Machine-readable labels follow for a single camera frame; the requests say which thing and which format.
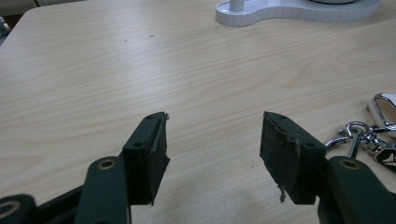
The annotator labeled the white car key with keyring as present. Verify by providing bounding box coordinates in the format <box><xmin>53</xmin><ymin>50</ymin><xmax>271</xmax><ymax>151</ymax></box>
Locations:
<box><xmin>324</xmin><ymin>91</ymin><xmax>396</xmax><ymax>175</ymax></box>

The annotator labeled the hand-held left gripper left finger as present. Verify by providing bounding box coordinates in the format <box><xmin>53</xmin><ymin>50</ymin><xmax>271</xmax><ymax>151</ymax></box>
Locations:
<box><xmin>74</xmin><ymin>111</ymin><xmax>171</xmax><ymax>224</ymax></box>

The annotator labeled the white stand with round tray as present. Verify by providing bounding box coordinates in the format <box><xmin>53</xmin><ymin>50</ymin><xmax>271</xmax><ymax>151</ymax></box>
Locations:
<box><xmin>215</xmin><ymin>0</ymin><xmax>381</xmax><ymax>28</ymax></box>

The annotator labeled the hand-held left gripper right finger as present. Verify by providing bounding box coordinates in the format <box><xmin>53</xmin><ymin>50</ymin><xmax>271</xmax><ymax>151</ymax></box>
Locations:
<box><xmin>259</xmin><ymin>110</ymin><xmax>396</xmax><ymax>224</ymax></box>

